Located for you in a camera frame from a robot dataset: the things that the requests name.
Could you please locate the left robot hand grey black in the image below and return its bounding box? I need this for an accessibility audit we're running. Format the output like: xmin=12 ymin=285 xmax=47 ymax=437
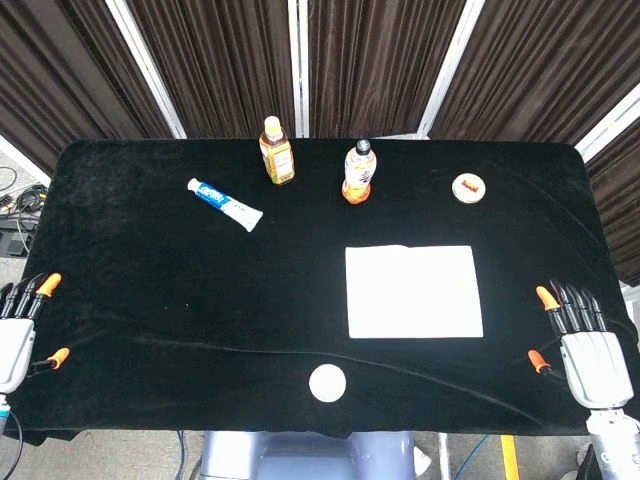
xmin=0 ymin=272 xmax=71 ymax=397

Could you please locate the right robot hand grey black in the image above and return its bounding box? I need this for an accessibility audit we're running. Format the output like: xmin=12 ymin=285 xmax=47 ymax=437
xmin=528 ymin=278 xmax=636 ymax=410

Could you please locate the black floor box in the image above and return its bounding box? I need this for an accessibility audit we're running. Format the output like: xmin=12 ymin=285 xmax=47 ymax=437
xmin=0 ymin=219 xmax=37 ymax=259

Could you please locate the brown pleated curtain panel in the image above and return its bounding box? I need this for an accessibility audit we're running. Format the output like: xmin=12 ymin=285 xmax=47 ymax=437
xmin=0 ymin=0 xmax=174 ymax=176
xmin=428 ymin=0 xmax=640 ymax=146
xmin=306 ymin=0 xmax=469 ymax=139
xmin=584 ymin=132 xmax=640 ymax=287
xmin=123 ymin=0 xmax=297 ymax=140

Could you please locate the black velvet tablecloth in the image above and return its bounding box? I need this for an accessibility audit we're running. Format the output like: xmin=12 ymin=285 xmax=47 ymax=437
xmin=0 ymin=137 xmax=639 ymax=447

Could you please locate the blue white toothpaste tube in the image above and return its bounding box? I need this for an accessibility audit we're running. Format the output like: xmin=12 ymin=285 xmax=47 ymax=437
xmin=186 ymin=177 xmax=264 ymax=233

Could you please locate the pale blue robot torso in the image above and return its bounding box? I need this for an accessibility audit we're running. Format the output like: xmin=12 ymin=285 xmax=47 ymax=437
xmin=198 ymin=429 xmax=417 ymax=480

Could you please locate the orange drink bottle black cap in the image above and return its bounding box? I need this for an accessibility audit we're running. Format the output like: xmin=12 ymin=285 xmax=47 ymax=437
xmin=341 ymin=138 xmax=379 ymax=206

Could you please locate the tea bottle yellow label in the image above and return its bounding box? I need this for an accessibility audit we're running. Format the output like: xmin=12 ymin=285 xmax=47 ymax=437
xmin=258 ymin=115 xmax=296 ymax=187

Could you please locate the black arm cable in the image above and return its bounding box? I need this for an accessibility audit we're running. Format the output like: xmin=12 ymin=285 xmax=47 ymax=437
xmin=0 ymin=409 xmax=24 ymax=480

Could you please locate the bundle of floor cables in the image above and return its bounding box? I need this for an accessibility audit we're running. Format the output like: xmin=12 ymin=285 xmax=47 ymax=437
xmin=0 ymin=166 xmax=50 ymax=232

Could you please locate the blue cable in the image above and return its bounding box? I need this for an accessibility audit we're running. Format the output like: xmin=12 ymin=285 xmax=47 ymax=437
xmin=175 ymin=429 xmax=190 ymax=480

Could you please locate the white frame post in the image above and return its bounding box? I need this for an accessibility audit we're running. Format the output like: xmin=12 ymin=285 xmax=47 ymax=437
xmin=416 ymin=0 xmax=487 ymax=140
xmin=103 ymin=0 xmax=188 ymax=140
xmin=286 ymin=0 xmax=311 ymax=139
xmin=573 ymin=82 xmax=640 ymax=162

